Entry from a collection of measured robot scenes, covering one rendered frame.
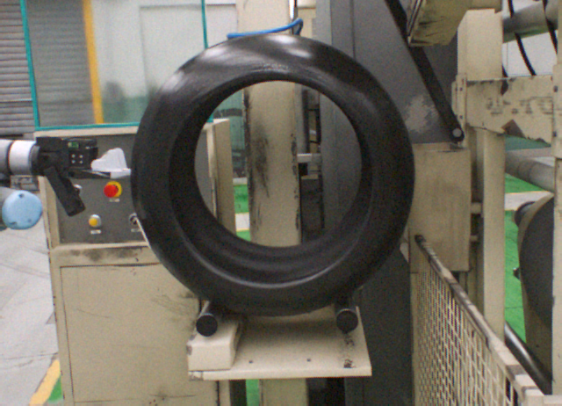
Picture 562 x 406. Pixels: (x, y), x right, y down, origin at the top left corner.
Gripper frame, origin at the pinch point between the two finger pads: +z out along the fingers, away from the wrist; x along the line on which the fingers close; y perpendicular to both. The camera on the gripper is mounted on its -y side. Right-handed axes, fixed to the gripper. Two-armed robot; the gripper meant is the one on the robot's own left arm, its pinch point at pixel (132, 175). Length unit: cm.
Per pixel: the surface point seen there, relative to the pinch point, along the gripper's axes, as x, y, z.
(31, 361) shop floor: 179, -134, -102
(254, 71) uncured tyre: -11.9, 23.2, 26.1
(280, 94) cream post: 24.4, 18.5, 29.6
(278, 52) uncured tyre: -11.2, 27.0, 30.5
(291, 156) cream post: 24.2, 3.4, 33.3
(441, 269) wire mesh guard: -13, -12, 64
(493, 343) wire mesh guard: -48, -12, 64
